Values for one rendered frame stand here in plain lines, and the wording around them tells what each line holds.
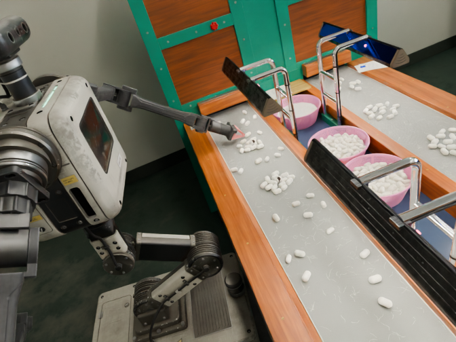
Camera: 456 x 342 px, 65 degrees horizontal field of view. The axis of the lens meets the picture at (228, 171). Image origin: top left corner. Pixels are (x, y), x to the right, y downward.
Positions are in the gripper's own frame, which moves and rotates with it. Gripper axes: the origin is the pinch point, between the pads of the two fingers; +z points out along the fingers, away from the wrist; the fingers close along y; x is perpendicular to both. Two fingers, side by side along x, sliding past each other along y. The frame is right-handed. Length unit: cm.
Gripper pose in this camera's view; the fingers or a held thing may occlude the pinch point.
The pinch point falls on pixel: (243, 135)
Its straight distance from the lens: 188.8
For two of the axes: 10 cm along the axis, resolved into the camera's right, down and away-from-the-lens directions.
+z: 8.7, 2.0, 4.4
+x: -3.9, 8.3, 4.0
